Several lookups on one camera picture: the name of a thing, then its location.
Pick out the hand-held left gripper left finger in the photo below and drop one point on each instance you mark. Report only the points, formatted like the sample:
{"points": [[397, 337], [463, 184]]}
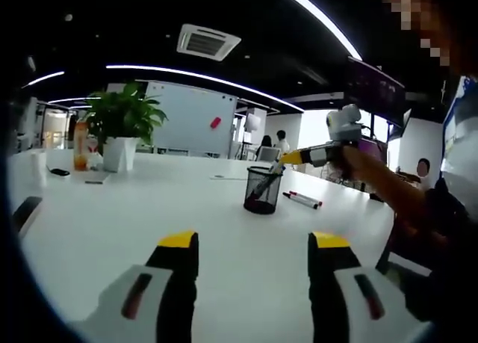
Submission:
{"points": [[175, 283]]}

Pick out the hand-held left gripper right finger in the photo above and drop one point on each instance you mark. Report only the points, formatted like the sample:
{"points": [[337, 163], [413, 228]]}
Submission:
{"points": [[332, 283]]}

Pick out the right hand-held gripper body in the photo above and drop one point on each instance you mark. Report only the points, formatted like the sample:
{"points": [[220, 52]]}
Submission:
{"points": [[343, 122]]}

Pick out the white whiteboard marker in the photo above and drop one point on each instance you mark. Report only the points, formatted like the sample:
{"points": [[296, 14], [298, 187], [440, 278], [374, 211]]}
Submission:
{"points": [[277, 167]]}

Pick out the red cap whiteboard marker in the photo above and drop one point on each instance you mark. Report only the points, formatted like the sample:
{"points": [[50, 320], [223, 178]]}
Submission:
{"points": [[306, 198]]}

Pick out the black cap whiteboard marker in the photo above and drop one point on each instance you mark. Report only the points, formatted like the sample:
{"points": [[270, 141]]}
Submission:
{"points": [[300, 201]]}

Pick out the black mesh pen holder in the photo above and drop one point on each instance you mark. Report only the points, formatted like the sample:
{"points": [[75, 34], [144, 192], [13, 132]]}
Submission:
{"points": [[261, 197]]}

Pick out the white whiteboard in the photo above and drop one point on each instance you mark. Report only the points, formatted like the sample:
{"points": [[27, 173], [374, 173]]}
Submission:
{"points": [[190, 119]]}

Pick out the red whiteboard eraser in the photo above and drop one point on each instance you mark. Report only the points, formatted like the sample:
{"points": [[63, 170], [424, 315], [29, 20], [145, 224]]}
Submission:
{"points": [[216, 122]]}

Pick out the person's right hand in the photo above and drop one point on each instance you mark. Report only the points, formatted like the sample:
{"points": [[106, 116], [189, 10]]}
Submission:
{"points": [[354, 165]]}

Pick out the white mesh office chair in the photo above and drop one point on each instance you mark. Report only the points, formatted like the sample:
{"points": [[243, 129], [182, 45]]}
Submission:
{"points": [[269, 153]]}

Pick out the dark hanging display panel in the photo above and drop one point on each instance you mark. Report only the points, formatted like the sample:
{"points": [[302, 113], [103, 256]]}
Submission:
{"points": [[373, 87]]}

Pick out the grey monitor screen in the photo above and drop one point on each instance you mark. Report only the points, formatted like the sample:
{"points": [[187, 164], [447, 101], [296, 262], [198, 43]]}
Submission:
{"points": [[253, 122]]}

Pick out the long ceiling light strip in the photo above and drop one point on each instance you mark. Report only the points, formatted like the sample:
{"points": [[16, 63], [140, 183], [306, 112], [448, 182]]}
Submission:
{"points": [[321, 19]]}

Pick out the blue bordered poster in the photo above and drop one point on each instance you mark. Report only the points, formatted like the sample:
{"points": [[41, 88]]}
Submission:
{"points": [[453, 107]]}

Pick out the white notebook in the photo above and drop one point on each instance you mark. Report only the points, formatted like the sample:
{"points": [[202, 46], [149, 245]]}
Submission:
{"points": [[102, 176]]}

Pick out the curved ceiling light strip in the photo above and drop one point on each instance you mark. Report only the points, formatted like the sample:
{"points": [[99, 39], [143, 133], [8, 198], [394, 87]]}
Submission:
{"points": [[194, 74]]}

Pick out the ceiling air conditioner vent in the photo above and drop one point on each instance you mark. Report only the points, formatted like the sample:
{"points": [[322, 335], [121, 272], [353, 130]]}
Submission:
{"points": [[209, 42]]}

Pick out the small white red figurine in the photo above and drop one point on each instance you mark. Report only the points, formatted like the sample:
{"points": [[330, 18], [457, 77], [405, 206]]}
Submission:
{"points": [[95, 157]]}

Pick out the person's neck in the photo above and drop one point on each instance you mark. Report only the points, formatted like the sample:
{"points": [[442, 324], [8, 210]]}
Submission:
{"points": [[463, 29]]}

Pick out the black computer mouse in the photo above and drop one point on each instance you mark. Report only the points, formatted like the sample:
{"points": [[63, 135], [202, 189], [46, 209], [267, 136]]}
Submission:
{"points": [[60, 172]]}

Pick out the orange drink bottle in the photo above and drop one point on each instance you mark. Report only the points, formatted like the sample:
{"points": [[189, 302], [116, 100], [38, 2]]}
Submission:
{"points": [[81, 148]]}

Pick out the green potted plant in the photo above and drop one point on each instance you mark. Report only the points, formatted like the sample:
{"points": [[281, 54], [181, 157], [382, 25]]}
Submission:
{"points": [[123, 115]]}

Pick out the short ceiling light strip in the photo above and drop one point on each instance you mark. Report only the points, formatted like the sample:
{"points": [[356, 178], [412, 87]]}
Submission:
{"points": [[44, 79]]}

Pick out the round ceiling sensor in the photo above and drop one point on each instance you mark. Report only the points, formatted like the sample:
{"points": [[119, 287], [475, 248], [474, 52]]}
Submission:
{"points": [[68, 17]]}

